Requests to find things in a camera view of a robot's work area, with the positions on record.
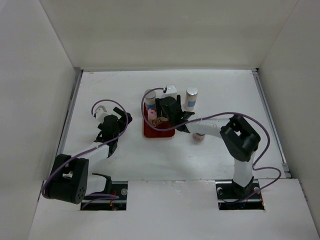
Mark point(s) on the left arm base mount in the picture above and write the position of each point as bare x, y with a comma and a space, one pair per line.
104, 194

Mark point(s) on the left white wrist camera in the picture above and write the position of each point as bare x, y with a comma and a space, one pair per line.
100, 113

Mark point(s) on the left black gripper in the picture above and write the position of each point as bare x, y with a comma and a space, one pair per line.
122, 121

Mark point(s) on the red rectangular tray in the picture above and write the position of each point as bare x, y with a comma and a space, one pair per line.
151, 133

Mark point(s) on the pink spice jar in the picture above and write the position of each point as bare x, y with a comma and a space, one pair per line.
152, 116

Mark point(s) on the blue label shaker bottle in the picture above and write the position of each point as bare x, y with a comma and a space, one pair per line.
150, 100

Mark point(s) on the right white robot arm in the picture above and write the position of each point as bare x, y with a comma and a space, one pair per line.
239, 137

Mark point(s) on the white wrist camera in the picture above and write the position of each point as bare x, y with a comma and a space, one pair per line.
170, 91
100, 113

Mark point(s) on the yellow lid squeeze bottle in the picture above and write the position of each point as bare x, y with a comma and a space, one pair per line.
164, 120

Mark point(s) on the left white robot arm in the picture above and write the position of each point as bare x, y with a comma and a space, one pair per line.
71, 178

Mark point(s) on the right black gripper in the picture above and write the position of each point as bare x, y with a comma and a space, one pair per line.
159, 109

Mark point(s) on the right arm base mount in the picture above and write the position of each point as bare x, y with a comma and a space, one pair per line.
232, 198

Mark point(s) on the silver lid shaker bottle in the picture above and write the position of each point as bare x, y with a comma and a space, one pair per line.
190, 98

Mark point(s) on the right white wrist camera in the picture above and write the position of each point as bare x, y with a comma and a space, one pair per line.
170, 91

